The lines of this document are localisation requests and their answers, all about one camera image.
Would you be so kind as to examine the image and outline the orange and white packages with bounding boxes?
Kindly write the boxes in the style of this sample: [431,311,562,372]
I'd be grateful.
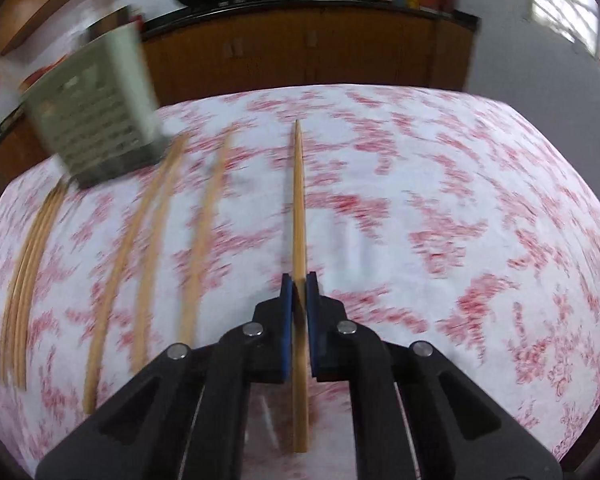
[22,66,63,92]

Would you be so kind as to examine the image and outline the gas stove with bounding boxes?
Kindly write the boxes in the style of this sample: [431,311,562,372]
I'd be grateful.
[215,0,301,9]

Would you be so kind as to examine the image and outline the tapered wooden chopstick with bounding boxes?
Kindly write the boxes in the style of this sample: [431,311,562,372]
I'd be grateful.
[291,120,311,453]

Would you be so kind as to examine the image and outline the red floral tablecloth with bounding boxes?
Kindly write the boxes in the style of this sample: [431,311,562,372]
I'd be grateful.
[0,82,600,480]

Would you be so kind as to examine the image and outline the grey perforated utensil holder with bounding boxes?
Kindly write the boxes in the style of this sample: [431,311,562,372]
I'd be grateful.
[22,27,168,191]

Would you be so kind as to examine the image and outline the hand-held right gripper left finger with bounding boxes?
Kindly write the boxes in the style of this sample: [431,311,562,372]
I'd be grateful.
[35,274,296,480]

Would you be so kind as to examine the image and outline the brown lower kitchen cabinets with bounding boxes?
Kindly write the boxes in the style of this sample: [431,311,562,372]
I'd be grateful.
[0,7,481,206]

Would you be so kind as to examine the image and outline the black kitchen countertop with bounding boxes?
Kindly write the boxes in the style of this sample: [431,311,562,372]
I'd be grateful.
[140,0,481,38]

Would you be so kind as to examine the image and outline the long wooden chopstick left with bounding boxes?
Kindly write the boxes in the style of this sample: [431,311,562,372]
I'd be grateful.
[0,130,236,416]

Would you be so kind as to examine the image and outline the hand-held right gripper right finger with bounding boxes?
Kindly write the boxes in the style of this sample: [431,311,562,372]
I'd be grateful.
[305,271,563,480]

